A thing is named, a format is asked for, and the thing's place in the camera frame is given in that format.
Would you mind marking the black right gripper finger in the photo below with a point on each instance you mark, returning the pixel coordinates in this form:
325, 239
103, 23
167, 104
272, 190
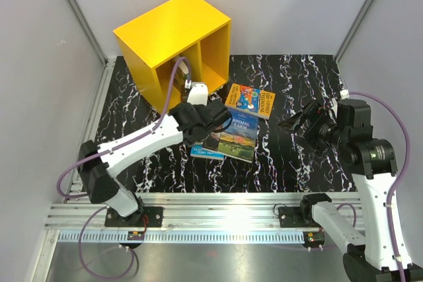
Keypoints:
300, 136
293, 123

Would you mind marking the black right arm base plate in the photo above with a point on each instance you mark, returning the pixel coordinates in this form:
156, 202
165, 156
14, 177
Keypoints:
291, 217

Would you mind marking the green 104-storey treehouse book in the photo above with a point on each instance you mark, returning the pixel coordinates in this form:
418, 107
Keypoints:
182, 78

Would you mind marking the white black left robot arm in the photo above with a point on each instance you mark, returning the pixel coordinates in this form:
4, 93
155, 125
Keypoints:
188, 122

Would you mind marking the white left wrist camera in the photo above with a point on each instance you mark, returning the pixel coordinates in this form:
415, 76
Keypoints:
198, 93

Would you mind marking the orange 130-storey treehouse book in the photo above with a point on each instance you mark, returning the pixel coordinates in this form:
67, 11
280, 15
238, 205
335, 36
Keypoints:
250, 100

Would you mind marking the light blue treehouse book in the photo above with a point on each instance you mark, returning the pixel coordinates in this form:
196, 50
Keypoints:
197, 151

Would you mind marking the slotted white cable duct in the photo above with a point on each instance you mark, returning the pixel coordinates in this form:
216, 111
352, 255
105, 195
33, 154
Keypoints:
182, 237

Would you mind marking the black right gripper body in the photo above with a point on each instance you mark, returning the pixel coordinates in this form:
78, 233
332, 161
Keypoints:
323, 130

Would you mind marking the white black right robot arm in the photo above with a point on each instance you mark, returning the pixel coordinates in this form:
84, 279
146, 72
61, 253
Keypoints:
379, 254

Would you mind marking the aluminium frame rail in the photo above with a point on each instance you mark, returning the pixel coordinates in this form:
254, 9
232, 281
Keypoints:
188, 211

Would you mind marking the blue Animal Farm book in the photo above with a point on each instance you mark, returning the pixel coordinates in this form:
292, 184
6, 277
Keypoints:
238, 141

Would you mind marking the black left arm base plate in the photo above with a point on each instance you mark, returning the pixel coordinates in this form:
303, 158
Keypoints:
150, 216

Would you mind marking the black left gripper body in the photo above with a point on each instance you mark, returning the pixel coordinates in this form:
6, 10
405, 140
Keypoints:
198, 107

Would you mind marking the yellow two-compartment shelf box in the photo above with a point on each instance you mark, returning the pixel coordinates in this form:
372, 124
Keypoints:
187, 28

